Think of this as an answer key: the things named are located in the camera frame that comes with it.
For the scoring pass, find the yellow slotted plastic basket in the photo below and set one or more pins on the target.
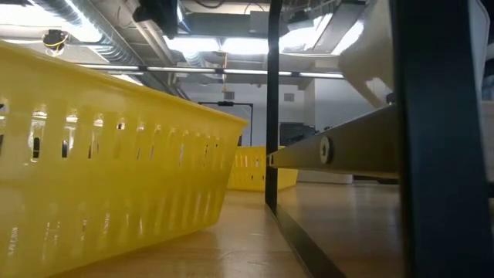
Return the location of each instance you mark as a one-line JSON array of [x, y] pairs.
[[116, 173], [249, 170]]

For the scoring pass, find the grey plastic basket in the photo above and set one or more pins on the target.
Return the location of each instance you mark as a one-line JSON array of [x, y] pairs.
[[366, 58]]

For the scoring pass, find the round silver shelf screw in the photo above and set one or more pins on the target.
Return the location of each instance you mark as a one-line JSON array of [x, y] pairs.
[[326, 150]]

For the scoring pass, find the small grey hanging box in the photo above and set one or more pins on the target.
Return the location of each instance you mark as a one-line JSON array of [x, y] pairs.
[[229, 95]]

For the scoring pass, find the black background equipment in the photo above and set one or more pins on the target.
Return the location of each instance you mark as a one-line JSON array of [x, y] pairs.
[[297, 135]]

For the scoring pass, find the long ceiling light bar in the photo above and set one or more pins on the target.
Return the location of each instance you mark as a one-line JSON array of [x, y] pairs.
[[185, 69]]

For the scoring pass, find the black gantry frame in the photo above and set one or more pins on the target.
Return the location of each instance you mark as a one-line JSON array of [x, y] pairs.
[[225, 103]]

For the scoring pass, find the grey wall vent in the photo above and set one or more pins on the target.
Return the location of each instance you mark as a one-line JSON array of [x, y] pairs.
[[289, 97]]

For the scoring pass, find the silver ceiling air duct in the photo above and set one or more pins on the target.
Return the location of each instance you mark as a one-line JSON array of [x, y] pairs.
[[96, 34]]

